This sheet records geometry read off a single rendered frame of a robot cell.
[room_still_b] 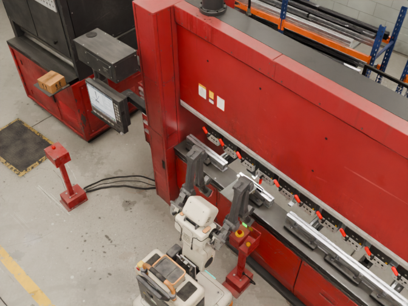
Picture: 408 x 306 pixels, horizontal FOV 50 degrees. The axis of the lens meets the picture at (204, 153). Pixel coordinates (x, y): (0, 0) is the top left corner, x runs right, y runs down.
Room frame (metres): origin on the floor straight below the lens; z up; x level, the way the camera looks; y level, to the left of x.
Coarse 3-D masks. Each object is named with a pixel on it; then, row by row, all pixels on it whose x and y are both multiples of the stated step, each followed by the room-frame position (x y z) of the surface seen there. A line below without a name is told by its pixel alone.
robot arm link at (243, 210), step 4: (240, 176) 1.91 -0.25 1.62; (252, 184) 1.84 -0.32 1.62; (248, 188) 1.84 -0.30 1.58; (252, 188) 1.84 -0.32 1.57; (244, 192) 1.85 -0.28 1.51; (248, 192) 1.87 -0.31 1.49; (244, 196) 1.85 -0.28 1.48; (248, 196) 1.87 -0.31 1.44; (244, 200) 1.85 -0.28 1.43; (240, 204) 1.86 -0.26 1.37; (244, 204) 1.85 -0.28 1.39; (240, 208) 1.86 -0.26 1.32; (244, 208) 1.85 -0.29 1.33; (240, 212) 1.86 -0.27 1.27; (244, 212) 1.85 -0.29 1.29; (240, 216) 1.86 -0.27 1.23; (244, 216) 1.84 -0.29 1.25
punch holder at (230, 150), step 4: (224, 140) 2.57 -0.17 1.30; (228, 140) 2.54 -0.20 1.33; (228, 144) 2.53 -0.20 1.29; (232, 144) 2.50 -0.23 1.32; (228, 148) 2.53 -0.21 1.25; (232, 148) 2.50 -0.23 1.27; (236, 148) 2.47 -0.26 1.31; (240, 148) 2.51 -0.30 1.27; (228, 152) 2.53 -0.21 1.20; (232, 152) 2.50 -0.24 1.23; (240, 152) 2.51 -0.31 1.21; (232, 156) 2.49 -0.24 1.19; (236, 156) 2.47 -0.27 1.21
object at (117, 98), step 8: (88, 80) 2.99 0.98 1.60; (96, 80) 3.03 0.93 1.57; (96, 88) 2.90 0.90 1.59; (104, 88) 2.88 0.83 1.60; (112, 88) 2.92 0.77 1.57; (112, 96) 2.78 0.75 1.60; (120, 96) 2.82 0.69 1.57; (120, 104) 2.71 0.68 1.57; (96, 112) 2.96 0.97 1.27; (120, 112) 2.71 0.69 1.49; (128, 112) 2.79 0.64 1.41; (112, 120) 2.80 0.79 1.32; (120, 120) 2.72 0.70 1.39; (128, 120) 2.78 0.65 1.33; (120, 128) 2.73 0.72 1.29
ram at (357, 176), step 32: (192, 32) 2.86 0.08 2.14; (192, 64) 2.85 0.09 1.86; (224, 64) 2.60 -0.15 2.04; (192, 96) 2.86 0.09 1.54; (224, 96) 2.59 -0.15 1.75; (256, 96) 2.36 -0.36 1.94; (288, 96) 2.17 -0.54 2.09; (224, 128) 2.58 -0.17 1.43; (256, 128) 2.34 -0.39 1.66; (288, 128) 2.14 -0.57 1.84; (320, 128) 1.98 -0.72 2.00; (352, 128) 1.83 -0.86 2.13; (288, 160) 2.10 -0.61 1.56; (320, 160) 1.93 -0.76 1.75; (352, 160) 1.79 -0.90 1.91; (384, 160) 1.66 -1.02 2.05; (320, 192) 1.88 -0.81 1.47; (352, 192) 1.73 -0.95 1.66; (384, 192) 1.60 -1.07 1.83; (384, 224) 1.54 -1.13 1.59
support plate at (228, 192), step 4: (236, 180) 2.39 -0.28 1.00; (232, 184) 2.35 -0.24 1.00; (228, 188) 2.30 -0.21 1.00; (232, 188) 2.30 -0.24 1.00; (256, 188) 2.31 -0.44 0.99; (220, 192) 2.26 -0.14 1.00; (224, 192) 2.25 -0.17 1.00; (228, 192) 2.25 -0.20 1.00; (232, 192) 2.25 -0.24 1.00; (224, 196) 2.22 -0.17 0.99; (228, 196) 2.22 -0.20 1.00; (232, 196) 2.22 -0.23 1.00; (232, 200) 2.17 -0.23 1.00
